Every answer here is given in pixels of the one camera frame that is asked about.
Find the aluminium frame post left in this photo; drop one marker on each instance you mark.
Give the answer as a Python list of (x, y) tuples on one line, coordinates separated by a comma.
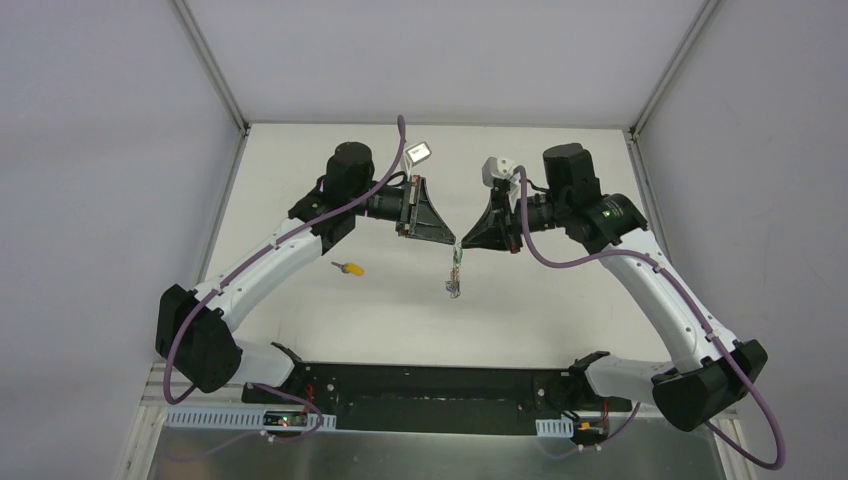
[(208, 62)]

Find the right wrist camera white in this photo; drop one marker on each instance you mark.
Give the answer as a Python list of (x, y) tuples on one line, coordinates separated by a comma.
[(497, 168)]

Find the aluminium front rail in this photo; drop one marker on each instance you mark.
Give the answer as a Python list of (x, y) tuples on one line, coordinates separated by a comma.
[(228, 396)]

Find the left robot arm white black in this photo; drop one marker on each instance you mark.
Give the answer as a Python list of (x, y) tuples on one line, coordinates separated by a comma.
[(196, 326)]

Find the silver keyring with clips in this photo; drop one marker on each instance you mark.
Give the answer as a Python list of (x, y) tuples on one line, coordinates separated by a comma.
[(453, 284)]

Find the yellow tagged key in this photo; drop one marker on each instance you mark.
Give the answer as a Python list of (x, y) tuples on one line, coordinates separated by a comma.
[(350, 268)]

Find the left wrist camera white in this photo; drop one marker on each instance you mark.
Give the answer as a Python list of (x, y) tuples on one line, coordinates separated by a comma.
[(414, 155)]

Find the aluminium frame post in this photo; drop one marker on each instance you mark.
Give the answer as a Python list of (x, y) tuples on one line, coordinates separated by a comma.
[(688, 41), (208, 62)]

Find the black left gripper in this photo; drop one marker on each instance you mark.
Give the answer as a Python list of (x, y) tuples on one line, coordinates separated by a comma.
[(406, 206)]

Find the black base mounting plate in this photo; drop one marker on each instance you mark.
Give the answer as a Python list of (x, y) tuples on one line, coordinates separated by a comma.
[(445, 400)]

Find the aluminium frame post right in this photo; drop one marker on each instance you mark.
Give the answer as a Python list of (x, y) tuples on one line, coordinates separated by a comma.
[(688, 41)]

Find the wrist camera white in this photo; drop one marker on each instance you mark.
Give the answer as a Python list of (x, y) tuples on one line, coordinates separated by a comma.
[(414, 155), (497, 168)]

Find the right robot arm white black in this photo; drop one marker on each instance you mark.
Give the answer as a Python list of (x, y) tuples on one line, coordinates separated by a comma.
[(709, 367)]

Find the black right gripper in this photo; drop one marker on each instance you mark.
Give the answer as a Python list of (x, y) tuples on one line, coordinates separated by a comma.
[(510, 220)]

